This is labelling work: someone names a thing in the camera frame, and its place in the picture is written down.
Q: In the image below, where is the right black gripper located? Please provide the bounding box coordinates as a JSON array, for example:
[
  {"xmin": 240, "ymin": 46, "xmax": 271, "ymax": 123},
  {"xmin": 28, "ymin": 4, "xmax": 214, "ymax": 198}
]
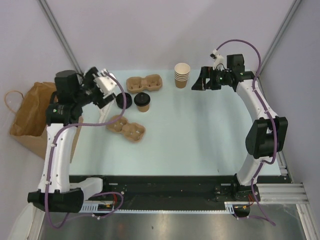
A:
[{"xmin": 191, "ymin": 66, "xmax": 232, "ymax": 91}]

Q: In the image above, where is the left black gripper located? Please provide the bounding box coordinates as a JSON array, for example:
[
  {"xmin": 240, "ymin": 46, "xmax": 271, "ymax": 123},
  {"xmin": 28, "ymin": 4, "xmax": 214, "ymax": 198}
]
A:
[{"xmin": 73, "ymin": 67, "xmax": 116, "ymax": 109}]

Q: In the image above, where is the black coffee cup lid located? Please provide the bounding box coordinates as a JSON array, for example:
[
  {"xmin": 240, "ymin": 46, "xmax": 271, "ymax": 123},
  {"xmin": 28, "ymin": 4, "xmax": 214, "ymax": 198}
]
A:
[{"xmin": 134, "ymin": 92, "xmax": 151, "ymax": 107}]

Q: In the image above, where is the single brown paper cup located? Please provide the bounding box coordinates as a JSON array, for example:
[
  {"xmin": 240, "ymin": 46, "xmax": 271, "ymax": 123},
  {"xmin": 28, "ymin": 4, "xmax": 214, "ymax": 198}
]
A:
[{"xmin": 137, "ymin": 103, "xmax": 150, "ymax": 113}]

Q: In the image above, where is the brown pulp cup carrier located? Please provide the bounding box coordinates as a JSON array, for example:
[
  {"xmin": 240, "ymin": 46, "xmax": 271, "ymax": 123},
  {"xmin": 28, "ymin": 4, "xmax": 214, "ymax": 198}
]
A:
[{"xmin": 106, "ymin": 116, "xmax": 146, "ymax": 143}]

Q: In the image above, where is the brown paper bag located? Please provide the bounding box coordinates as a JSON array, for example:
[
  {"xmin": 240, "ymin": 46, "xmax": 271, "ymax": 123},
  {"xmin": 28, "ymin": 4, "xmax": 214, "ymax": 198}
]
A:
[{"xmin": 4, "ymin": 81, "xmax": 83, "ymax": 160}]

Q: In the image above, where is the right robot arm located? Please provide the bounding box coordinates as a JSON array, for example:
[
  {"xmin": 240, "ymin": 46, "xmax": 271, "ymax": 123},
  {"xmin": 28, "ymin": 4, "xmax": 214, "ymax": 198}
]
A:
[{"xmin": 191, "ymin": 50, "xmax": 288, "ymax": 201}]

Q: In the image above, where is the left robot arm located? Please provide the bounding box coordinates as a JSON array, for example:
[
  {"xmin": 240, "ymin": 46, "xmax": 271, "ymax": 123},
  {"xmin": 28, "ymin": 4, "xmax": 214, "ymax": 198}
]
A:
[{"xmin": 27, "ymin": 67, "xmax": 118, "ymax": 213}]

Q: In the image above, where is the white wrapped straw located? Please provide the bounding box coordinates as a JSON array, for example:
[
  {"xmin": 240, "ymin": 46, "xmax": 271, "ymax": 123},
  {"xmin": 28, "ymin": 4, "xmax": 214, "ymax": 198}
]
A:
[{"xmin": 98, "ymin": 101, "xmax": 114, "ymax": 124}]

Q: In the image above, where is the stack of black lids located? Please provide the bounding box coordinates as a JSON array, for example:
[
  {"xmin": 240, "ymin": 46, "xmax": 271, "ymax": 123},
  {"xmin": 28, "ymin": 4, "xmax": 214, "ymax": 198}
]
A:
[{"xmin": 115, "ymin": 92, "xmax": 133, "ymax": 109}]

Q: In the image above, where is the stack of paper cups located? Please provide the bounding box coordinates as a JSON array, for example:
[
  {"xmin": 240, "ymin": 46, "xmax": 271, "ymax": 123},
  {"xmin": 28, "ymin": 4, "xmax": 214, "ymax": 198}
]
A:
[{"xmin": 174, "ymin": 62, "xmax": 191, "ymax": 89}]

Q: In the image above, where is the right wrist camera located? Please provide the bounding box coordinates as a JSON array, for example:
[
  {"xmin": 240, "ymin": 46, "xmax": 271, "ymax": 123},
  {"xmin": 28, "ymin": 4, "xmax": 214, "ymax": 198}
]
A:
[{"xmin": 210, "ymin": 49, "xmax": 224, "ymax": 70}]

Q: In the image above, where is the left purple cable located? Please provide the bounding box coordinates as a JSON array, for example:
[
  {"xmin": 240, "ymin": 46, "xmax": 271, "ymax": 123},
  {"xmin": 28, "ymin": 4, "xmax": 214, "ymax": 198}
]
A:
[{"xmin": 44, "ymin": 72, "xmax": 126, "ymax": 230}]

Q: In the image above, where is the purple cable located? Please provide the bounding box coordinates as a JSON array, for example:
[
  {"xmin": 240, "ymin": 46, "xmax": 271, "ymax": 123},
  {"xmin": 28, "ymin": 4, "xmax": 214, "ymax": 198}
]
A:
[
  {"xmin": 215, "ymin": 39, "xmax": 279, "ymax": 226},
  {"xmin": 44, "ymin": 72, "xmax": 126, "ymax": 230}
]

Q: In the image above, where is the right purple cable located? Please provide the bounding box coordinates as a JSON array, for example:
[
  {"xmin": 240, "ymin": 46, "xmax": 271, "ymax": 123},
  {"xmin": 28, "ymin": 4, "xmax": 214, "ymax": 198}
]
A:
[{"xmin": 215, "ymin": 39, "xmax": 279, "ymax": 226}]

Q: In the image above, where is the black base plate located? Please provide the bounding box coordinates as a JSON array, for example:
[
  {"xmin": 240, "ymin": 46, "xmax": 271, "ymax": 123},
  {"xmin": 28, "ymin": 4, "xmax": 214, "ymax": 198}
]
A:
[{"xmin": 67, "ymin": 174, "xmax": 292, "ymax": 210}]

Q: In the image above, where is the white cable duct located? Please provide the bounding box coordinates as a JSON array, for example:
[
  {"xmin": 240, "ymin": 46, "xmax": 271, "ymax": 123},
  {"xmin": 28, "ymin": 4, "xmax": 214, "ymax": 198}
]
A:
[{"xmin": 79, "ymin": 202, "xmax": 235, "ymax": 215}]

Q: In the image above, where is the aluminium frame rail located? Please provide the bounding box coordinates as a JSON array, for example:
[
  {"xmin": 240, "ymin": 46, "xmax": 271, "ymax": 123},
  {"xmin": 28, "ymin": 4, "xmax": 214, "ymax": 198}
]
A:
[{"xmin": 34, "ymin": 182, "xmax": 311, "ymax": 204}]

